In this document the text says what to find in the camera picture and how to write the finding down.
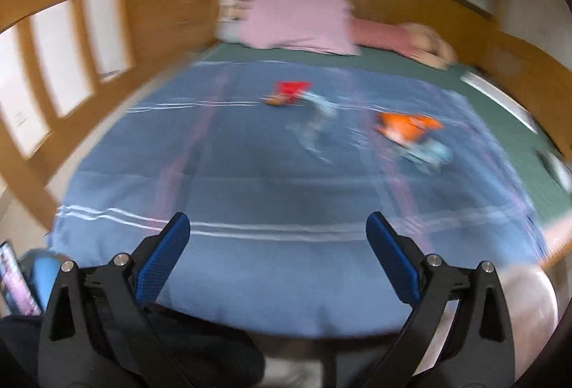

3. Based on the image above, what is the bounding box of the blue chair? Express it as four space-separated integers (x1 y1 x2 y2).
19 250 62 311

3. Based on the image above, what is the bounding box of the light blue face mask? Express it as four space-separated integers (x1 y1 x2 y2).
399 138 453 174

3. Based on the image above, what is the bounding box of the green bed mattress cover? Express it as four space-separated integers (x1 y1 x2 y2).
200 43 571 227

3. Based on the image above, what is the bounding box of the orange snack bag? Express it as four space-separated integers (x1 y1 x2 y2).
375 112 444 146

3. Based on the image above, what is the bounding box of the blue striped blanket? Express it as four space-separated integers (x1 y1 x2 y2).
48 62 546 338

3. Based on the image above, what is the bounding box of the white flat board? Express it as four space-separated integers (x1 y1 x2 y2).
460 71 538 133

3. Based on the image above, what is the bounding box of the clear plastic wrapper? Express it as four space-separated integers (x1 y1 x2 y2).
287 91 337 164

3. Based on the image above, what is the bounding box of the red snack wrapper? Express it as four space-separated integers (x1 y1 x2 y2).
262 81 311 106

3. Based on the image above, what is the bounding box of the striped plush doll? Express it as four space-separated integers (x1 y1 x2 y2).
349 18 458 70

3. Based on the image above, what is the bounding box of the pink pillow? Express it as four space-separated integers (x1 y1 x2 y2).
216 0 360 56

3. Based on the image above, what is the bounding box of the wooden bed frame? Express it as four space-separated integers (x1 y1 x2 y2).
1 0 571 228

